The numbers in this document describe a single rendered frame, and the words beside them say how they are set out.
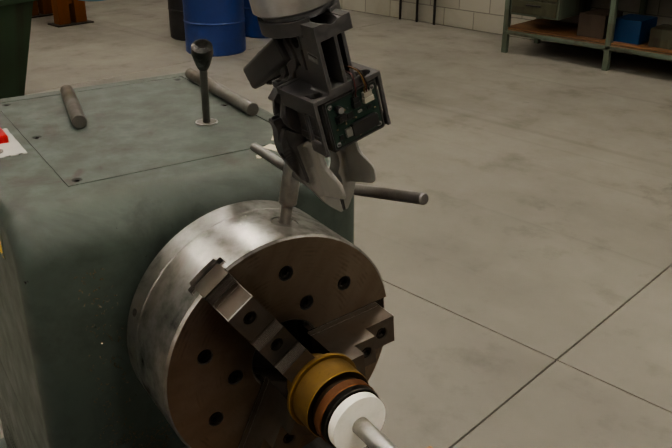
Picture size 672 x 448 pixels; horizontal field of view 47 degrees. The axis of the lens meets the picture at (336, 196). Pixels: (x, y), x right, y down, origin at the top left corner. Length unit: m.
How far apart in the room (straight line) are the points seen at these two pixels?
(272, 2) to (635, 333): 2.68
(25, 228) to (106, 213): 0.09
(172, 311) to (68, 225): 0.17
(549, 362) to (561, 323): 0.28
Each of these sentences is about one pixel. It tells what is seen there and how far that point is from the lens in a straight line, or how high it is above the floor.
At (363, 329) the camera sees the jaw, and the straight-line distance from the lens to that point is 0.96.
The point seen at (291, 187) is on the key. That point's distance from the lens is 0.90.
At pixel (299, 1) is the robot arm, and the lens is 0.63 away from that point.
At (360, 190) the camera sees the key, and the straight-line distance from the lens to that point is 0.79.
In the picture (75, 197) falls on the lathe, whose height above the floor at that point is 1.25.
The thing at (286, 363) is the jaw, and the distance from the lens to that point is 0.86.
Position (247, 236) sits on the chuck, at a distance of 0.90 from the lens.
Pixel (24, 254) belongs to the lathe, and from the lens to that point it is 0.96.
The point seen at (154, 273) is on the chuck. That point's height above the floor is 1.18.
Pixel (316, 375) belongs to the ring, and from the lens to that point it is 0.86.
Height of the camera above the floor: 1.63
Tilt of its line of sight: 23 degrees down
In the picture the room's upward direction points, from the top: straight up
